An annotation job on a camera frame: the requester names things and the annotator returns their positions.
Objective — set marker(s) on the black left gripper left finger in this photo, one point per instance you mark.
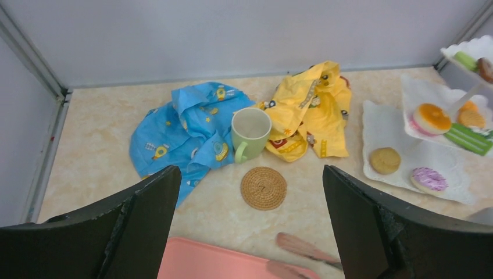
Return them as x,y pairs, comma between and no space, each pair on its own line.
121,236

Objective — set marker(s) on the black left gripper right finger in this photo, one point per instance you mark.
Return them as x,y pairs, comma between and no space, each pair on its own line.
381,236

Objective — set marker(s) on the purple sprinkled donut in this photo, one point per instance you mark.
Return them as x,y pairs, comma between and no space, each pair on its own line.
429,181

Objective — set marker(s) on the round tan muffin cake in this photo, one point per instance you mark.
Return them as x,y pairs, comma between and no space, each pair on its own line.
385,160

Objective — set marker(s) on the metal tongs white handle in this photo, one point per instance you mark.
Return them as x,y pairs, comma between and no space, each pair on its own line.
293,244

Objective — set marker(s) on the yellow orange pastry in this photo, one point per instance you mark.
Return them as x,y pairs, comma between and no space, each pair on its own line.
430,120

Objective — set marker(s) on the green cake slice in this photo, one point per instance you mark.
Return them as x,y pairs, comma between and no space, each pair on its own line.
473,139

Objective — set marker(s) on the round yellow cracker biscuit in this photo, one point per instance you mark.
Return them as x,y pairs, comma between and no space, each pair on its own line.
471,118

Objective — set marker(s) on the green round macaron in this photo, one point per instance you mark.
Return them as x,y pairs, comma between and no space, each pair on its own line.
466,60

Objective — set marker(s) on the brown heart cookie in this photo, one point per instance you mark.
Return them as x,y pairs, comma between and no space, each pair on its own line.
485,69

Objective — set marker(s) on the orange star cookie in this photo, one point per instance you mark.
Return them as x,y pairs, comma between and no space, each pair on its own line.
469,106

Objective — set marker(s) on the pink plastic tray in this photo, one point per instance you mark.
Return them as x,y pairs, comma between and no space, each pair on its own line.
186,258

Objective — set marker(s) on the white tiered dessert stand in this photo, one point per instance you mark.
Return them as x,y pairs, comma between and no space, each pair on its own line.
387,126

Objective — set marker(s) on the blue patterned cloth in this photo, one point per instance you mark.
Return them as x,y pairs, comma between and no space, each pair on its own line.
192,132

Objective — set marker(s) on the woven rattan coaster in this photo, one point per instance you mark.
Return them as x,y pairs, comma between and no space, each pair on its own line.
263,188

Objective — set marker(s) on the yellow patterned cloth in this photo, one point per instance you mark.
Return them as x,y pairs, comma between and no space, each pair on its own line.
309,110

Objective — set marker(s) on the green mug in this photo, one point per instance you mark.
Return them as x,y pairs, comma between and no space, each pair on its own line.
251,128

